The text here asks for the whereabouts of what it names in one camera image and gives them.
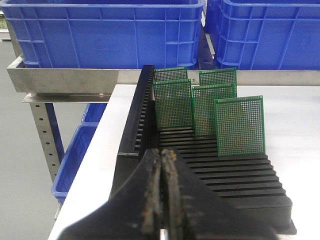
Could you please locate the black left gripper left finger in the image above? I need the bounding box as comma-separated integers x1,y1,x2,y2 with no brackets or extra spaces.
58,148,161,240

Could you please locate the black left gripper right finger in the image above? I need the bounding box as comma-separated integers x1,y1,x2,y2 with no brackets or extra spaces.
161,149,278,240

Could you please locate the black slotted board rack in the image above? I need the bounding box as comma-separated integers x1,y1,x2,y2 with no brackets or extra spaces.
111,65,297,235

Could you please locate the green circuit board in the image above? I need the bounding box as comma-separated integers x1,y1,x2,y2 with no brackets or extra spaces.
199,67,237,85
214,95,266,157
153,79,193,130
191,83,237,137
154,66,188,82

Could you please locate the green circuit board far left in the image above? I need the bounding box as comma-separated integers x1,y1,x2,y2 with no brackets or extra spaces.
153,79,193,130

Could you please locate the green circuit board rear left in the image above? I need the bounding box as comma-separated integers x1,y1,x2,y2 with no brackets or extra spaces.
154,66,188,82

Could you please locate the green circuit board rear right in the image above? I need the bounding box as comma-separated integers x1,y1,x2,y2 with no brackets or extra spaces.
199,67,237,85

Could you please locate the blue crate lower shelf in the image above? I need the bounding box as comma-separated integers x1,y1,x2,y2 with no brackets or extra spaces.
52,103,107,204

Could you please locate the perforated steel table leg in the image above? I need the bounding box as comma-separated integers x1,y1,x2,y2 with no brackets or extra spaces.
23,92,111,180

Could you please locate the blue plastic crate centre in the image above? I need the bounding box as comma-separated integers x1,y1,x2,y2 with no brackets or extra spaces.
205,0,320,70

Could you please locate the blue plastic crate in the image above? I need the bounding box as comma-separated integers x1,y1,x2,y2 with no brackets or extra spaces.
0,0,205,69
205,0,320,70

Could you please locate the blue plastic crate left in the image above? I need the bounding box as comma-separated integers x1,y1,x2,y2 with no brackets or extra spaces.
0,0,205,69

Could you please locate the stainless steel table rail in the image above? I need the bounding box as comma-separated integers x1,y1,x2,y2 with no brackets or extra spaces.
7,56,320,94

